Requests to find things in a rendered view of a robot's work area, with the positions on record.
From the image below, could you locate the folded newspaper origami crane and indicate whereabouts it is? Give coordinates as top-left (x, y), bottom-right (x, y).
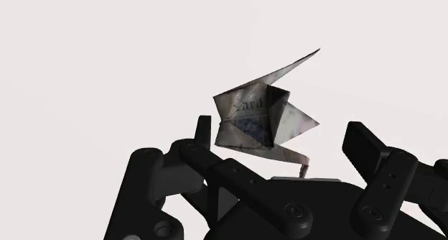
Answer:
top-left (213, 48), bottom-right (321, 179)

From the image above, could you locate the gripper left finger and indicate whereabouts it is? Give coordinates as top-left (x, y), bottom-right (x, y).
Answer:
top-left (103, 115), bottom-right (314, 240)

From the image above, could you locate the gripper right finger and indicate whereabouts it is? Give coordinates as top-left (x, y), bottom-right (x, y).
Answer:
top-left (342, 121), bottom-right (448, 240)

